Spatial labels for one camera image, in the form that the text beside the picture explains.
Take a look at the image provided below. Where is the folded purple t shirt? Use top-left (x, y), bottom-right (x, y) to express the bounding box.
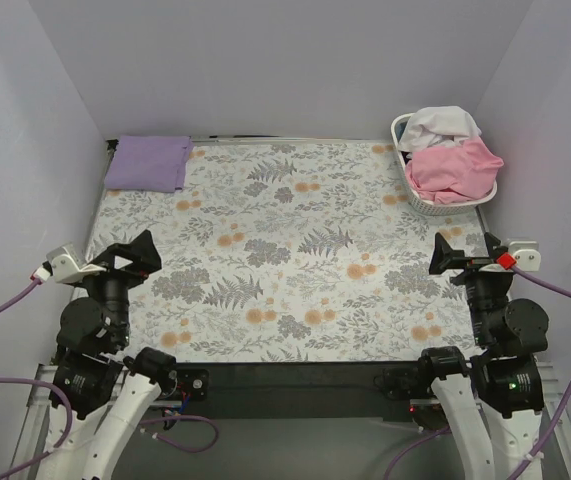
top-left (104, 136), bottom-right (194, 193)

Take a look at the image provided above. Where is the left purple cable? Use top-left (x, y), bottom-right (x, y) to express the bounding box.
top-left (0, 277), bottom-right (219, 480)

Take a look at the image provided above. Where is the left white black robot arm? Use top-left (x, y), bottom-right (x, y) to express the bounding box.
top-left (36, 230), bottom-right (175, 479)

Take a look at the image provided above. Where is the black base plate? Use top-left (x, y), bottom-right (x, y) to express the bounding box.
top-left (170, 361), bottom-right (444, 424)

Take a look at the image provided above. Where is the aluminium frame rail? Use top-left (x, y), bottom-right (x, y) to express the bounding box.
top-left (7, 363), bottom-right (571, 480)

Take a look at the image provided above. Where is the white t shirt in basket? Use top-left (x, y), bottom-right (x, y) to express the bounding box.
top-left (398, 106), bottom-right (482, 153)

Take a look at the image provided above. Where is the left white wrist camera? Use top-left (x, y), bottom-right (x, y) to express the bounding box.
top-left (30, 243), bottom-right (106, 286)

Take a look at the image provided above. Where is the pink t shirt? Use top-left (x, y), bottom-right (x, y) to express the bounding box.
top-left (405, 137), bottom-right (504, 205)

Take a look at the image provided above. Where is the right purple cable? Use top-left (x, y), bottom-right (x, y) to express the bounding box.
top-left (383, 264), bottom-right (571, 480)

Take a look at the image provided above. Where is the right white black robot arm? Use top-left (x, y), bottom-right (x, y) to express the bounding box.
top-left (419, 233), bottom-right (549, 479)

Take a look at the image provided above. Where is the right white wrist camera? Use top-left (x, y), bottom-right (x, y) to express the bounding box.
top-left (496, 238), bottom-right (542, 272)

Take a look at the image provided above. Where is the floral table cloth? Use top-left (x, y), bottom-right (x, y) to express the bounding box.
top-left (85, 142), bottom-right (484, 362)

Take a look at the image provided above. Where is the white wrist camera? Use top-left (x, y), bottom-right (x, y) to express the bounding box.
top-left (496, 238), bottom-right (542, 272)
top-left (30, 243), bottom-right (106, 286)

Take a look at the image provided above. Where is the purple cable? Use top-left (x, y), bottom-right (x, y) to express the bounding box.
top-left (0, 277), bottom-right (219, 480)
top-left (383, 264), bottom-right (571, 480)

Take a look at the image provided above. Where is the white laundry basket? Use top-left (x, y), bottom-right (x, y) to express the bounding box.
top-left (390, 113), bottom-right (498, 216)

